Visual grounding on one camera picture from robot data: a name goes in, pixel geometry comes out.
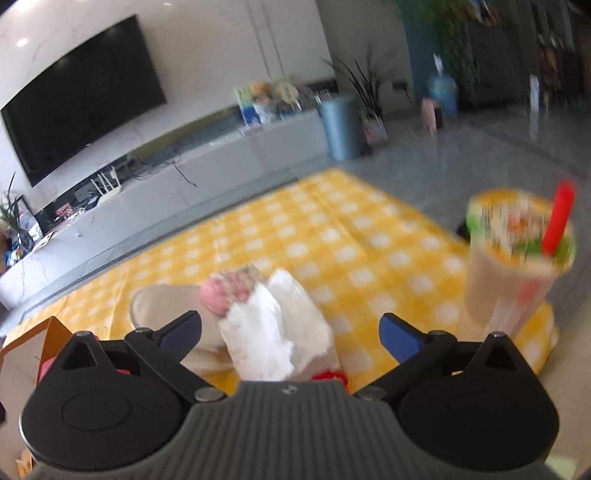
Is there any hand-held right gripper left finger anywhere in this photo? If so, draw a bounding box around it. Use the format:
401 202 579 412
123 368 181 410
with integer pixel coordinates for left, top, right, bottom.
39 310 227 404

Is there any blue water jug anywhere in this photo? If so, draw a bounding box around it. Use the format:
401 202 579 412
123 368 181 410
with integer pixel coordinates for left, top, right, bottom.
427 53 459 125

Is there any green climbing plant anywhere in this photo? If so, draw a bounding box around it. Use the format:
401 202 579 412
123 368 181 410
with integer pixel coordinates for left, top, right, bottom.
413 0 482 95

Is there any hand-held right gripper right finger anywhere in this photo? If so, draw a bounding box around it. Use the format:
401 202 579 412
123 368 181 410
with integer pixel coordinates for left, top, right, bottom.
353 312 541 402

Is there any dark tall cabinet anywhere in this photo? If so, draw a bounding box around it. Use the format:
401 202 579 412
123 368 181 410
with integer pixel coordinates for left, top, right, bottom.
466 14 591 112

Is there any white router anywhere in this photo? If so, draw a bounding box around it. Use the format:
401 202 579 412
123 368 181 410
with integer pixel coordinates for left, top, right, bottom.
90 167 123 205

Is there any brown plush toy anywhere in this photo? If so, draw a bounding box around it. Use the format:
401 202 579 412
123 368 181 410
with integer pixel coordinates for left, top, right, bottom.
252 82 279 105

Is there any yellow checked tablecloth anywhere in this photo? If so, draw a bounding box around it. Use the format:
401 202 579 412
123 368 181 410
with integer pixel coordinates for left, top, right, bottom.
0 168 561 398

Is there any woven basket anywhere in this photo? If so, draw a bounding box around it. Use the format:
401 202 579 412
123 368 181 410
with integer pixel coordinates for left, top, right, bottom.
362 115 389 148

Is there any grey round trash bin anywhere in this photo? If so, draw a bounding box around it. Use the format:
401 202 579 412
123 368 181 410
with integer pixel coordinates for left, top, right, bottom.
318 95 363 161

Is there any red soft toy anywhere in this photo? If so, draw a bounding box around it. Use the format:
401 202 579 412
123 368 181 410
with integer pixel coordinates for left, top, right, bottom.
311 369 348 385

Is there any orange cardboard box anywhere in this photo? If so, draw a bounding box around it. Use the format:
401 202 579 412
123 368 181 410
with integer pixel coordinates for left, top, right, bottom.
0 316 78 385

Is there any pink stool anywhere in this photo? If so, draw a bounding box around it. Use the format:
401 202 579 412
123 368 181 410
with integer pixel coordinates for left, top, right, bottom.
420 98 445 136

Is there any black cable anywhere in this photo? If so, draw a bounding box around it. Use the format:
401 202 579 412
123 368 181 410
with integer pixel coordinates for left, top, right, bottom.
129 152 199 188

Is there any cream slipper with pink pompom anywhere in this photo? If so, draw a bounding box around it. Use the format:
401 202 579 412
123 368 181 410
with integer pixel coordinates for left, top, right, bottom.
129 270 273 366

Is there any plush drink cup toy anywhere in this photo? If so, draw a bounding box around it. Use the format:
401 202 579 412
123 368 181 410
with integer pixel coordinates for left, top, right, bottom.
461 180 578 340

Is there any black flat television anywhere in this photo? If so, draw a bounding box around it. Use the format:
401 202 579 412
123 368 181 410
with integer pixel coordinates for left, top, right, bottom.
0 14 168 188

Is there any long-leaf potted plant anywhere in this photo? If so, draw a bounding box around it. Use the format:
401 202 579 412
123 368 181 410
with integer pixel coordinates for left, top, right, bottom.
322 46 393 121

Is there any small green potted plant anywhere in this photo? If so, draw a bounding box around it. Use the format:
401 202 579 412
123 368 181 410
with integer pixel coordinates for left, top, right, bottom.
0 173 29 241

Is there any grey television cabinet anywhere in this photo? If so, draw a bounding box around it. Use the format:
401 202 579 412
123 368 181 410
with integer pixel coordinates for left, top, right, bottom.
0 107 331 311

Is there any white tissue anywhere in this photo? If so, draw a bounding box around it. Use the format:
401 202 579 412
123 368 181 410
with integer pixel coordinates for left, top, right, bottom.
218 268 338 382

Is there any colourful picture board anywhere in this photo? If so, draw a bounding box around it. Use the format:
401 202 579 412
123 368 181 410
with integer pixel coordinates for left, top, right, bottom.
235 85 260 128

